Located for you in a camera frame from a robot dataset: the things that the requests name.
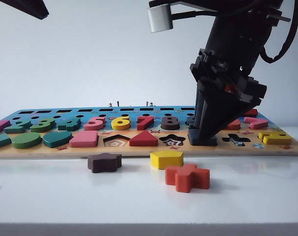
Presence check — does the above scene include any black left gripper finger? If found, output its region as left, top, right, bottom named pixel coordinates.
left=0, top=0, right=45, bottom=20
left=26, top=0, right=50, bottom=17

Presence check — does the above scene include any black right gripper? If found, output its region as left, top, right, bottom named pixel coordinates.
left=190, top=49, right=267, bottom=141

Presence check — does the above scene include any dark blue square block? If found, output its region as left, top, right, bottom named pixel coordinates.
left=187, top=127, right=218, bottom=146

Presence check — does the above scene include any orange number piece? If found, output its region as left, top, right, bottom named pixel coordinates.
left=224, top=119, right=241, bottom=130

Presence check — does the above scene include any pink sign piece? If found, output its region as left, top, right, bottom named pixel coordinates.
left=244, top=117, right=264, bottom=130

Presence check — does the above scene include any brown number eight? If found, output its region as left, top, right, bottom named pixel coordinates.
left=160, top=116, right=181, bottom=131

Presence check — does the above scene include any yellow equals sign block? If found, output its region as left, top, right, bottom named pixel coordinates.
left=258, top=131, right=293, bottom=145

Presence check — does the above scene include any yellow pentagon block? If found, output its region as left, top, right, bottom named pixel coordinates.
left=150, top=151, right=184, bottom=170

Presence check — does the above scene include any red number seven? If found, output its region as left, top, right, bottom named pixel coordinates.
left=136, top=115, right=155, bottom=130

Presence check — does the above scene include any orange cross block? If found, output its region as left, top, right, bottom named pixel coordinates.
left=165, top=164, right=210, bottom=193

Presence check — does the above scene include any red triangle block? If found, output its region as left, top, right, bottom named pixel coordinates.
left=128, top=130, right=158, bottom=147

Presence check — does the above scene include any yellow number six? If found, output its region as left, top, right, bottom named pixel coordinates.
left=111, top=116, right=130, bottom=131

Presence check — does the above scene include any pink number five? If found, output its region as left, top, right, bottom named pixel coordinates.
left=84, top=116, right=107, bottom=131

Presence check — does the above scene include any green number three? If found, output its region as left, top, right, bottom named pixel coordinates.
left=30, top=118, right=56, bottom=133

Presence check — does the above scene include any teal number two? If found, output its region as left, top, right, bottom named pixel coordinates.
left=5, top=118, right=33, bottom=134

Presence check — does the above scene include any brown star block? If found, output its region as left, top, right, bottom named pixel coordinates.
left=87, top=152, right=122, bottom=174

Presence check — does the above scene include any teal number four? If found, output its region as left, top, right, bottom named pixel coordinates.
left=57, top=118, right=82, bottom=131

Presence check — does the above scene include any pink trapezoid block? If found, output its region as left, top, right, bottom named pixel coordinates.
left=69, top=130, right=98, bottom=148

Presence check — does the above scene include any teal heart block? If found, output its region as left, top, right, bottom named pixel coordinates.
left=42, top=131, right=73, bottom=148

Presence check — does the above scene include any green circle block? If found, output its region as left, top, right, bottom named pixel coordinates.
left=11, top=132, right=41, bottom=149

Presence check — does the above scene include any wooden number shape puzzle board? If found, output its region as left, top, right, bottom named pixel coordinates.
left=0, top=107, right=298, bottom=159

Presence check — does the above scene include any silver cylindrical camera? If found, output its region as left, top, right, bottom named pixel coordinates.
left=147, top=4, right=174, bottom=33

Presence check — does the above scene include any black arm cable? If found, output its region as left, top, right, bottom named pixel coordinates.
left=259, top=0, right=298, bottom=63

